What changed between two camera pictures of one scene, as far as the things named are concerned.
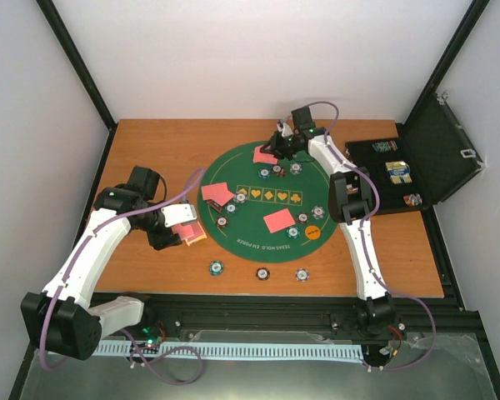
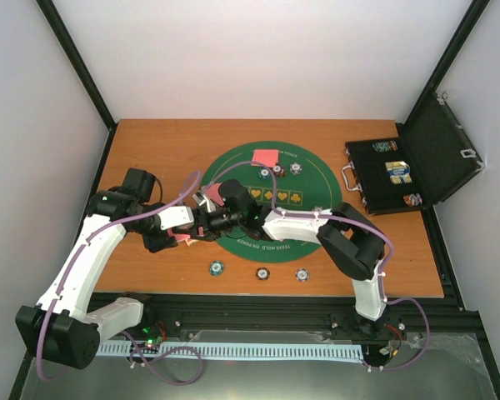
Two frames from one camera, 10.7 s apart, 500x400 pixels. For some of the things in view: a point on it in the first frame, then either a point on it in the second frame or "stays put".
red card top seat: x=263 y=157 stays put
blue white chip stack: x=302 y=274 stays put
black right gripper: x=275 y=146 → x=207 y=233
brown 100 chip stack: x=262 y=273 stays put
